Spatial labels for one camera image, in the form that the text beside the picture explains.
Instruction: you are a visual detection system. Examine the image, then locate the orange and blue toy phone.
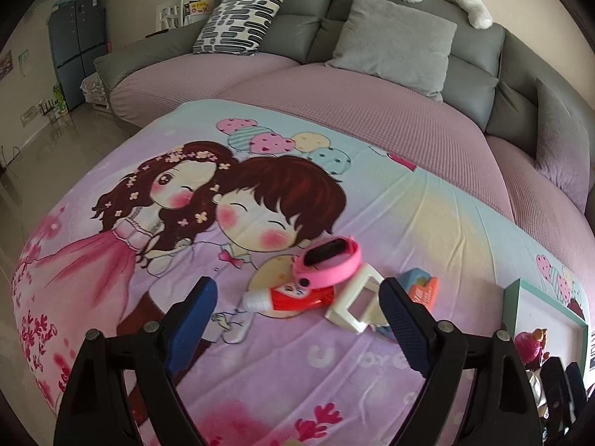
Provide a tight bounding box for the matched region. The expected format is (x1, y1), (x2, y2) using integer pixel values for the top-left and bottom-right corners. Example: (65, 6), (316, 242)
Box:
(372, 268), (439, 335)

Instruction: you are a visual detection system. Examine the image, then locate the white plastic holder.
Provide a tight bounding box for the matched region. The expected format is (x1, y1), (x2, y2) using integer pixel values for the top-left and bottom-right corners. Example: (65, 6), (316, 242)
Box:
(324, 262), (389, 335)

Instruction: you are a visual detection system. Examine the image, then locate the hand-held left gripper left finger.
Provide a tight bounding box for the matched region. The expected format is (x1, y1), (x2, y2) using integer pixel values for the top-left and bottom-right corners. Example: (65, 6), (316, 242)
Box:
(53, 276), (219, 446)

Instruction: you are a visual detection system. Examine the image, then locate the pink toy figure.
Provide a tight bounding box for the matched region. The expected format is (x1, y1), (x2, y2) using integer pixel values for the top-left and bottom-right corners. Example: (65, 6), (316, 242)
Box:
(515, 329), (549, 365)

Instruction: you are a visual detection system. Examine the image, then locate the grey sofa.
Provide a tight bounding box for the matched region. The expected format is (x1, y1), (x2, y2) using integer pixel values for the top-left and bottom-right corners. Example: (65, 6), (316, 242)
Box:
(94, 0), (595, 214)

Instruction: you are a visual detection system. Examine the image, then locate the large light grey pillow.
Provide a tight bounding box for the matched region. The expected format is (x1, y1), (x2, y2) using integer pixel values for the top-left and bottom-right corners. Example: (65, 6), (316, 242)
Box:
(325, 0), (457, 102)

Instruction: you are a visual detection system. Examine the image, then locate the grey velvet pillow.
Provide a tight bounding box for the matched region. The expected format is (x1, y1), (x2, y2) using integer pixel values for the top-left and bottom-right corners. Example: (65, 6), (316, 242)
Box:
(534, 78), (591, 212)

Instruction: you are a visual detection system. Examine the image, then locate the white tray with teal rim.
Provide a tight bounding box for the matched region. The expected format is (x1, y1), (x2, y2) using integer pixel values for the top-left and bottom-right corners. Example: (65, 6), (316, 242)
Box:
(504, 279), (595, 428)

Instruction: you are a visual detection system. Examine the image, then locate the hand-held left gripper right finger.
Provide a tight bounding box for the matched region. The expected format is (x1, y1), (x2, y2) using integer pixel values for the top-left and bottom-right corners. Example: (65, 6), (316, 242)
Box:
(379, 276), (544, 446)

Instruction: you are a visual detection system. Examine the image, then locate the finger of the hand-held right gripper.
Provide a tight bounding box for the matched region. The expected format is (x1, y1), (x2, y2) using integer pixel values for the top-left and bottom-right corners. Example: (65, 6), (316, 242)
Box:
(541, 357), (566, 421)
(565, 361), (587, 403)

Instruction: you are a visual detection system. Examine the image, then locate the white chair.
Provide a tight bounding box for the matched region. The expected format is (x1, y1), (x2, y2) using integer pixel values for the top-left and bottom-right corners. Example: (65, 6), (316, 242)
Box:
(155, 0), (189, 29)

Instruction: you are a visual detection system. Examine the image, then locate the black and white patterned pillow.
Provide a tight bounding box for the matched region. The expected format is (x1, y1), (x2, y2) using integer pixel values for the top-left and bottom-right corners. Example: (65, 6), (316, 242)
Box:
(193, 0), (288, 56)

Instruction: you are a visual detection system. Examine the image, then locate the green box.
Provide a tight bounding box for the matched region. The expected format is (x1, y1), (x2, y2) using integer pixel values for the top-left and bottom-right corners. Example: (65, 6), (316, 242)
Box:
(52, 84), (70, 117)

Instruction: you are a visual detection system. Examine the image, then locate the pink sofa cover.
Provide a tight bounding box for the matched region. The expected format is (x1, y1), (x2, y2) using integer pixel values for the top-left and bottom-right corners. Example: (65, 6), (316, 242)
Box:
(109, 51), (595, 261)

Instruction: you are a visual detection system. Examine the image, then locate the pink wristwatch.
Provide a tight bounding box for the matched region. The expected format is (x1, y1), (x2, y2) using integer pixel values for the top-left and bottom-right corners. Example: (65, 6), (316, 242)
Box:
(293, 237), (362, 289)

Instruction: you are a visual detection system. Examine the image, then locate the red and white pen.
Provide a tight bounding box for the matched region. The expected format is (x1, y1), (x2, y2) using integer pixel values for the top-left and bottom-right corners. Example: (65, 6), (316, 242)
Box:
(239, 283), (335, 319)

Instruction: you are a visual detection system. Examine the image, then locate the printed cartoon blanket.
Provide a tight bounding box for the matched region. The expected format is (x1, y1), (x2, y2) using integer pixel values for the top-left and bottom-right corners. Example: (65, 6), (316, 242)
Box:
(12, 100), (595, 446)

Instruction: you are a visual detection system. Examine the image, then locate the blue-grey cabinet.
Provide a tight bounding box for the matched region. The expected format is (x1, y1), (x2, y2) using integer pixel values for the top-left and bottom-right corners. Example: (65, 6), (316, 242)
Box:
(49, 0), (112, 112)

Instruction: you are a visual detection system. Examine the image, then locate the floral covered stool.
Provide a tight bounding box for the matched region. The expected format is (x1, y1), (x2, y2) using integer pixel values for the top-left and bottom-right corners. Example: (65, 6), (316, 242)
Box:
(80, 74), (112, 112)

